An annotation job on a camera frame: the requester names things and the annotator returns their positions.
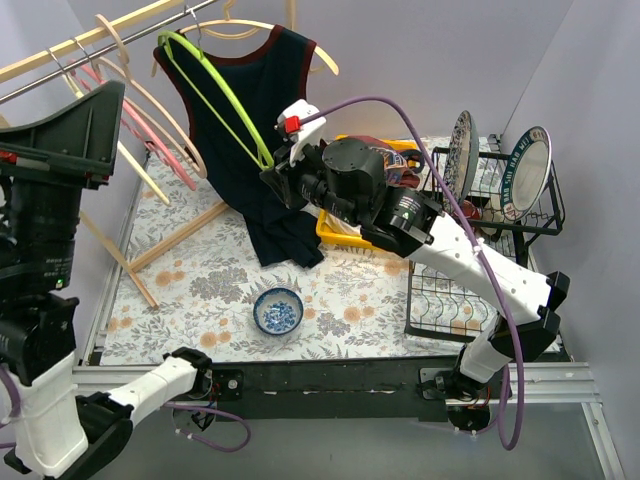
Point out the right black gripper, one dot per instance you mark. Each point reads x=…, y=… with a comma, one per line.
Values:
x=282, y=181

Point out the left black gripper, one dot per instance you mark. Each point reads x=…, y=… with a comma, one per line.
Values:
x=59, y=163

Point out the cream plastic hanger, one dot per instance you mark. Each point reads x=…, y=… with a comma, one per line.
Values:
x=120, y=147

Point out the pink plastic hanger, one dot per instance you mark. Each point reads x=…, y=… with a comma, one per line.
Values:
x=145, y=129

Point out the cream white tank top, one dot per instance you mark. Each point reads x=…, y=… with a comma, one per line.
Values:
x=340, y=227

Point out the navy maroon tank top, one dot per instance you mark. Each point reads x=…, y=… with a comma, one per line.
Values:
x=265, y=81

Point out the red teal tank top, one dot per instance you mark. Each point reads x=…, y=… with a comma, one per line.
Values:
x=403, y=162

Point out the lime green hanger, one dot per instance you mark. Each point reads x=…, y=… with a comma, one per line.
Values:
x=262, y=158

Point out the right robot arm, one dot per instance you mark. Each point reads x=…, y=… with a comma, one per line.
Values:
x=347, y=179

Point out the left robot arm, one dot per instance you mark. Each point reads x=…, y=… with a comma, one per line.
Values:
x=60, y=434

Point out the yellow plastic bin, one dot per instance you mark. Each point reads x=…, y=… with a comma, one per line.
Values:
x=330, y=237

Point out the wooden clothes rack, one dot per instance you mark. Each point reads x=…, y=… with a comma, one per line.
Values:
x=98, y=33

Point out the blue white ceramic bowl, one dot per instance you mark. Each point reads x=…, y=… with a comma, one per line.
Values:
x=278, y=311

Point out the floral tablecloth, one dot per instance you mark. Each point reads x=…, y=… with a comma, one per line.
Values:
x=356, y=304

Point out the floral patterned plate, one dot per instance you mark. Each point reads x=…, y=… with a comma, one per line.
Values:
x=462, y=159

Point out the red patterned bowl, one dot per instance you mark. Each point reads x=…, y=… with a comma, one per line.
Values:
x=471, y=212

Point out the green rimmed white plate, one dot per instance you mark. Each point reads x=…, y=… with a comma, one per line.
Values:
x=526, y=173

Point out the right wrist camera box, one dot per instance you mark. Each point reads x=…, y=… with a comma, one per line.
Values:
x=302, y=124

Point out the black wire dish rack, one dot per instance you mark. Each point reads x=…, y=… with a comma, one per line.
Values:
x=440, y=308

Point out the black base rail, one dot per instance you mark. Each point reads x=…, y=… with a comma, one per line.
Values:
x=329, y=389

